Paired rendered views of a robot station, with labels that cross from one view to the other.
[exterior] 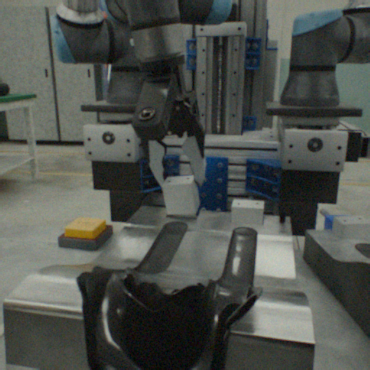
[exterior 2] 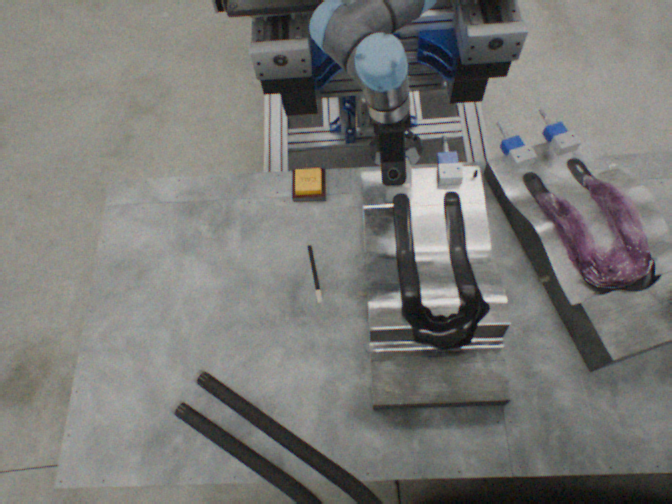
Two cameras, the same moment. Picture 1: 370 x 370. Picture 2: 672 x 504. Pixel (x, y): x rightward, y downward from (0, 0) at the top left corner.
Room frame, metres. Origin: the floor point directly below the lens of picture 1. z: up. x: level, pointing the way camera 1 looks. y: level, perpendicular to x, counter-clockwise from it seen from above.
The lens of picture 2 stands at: (0.04, 0.23, 1.88)
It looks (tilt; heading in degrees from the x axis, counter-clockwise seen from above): 66 degrees down; 353
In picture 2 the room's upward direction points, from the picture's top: 8 degrees counter-clockwise
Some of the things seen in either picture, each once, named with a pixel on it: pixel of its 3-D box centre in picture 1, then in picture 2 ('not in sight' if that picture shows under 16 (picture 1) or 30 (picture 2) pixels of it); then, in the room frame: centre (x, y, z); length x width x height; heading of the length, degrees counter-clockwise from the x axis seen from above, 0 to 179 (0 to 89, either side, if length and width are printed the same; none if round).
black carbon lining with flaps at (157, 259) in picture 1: (191, 259); (436, 260); (0.40, -0.01, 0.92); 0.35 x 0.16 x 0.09; 168
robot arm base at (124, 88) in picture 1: (131, 84); not in sight; (1.15, 0.16, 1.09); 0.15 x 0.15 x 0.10
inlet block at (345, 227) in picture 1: (337, 223); (510, 144); (0.66, -0.28, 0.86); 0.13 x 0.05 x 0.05; 5
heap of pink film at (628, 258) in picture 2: not in sight; (599, 225); (0.39, -0.35, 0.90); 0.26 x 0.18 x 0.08; 5
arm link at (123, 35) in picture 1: (127, 41); not in sight; (1.14, 0.16, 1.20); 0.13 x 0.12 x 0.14; 115
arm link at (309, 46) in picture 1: (317, 37); not in sight; (1.05, -0.34, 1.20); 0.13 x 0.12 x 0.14; 105
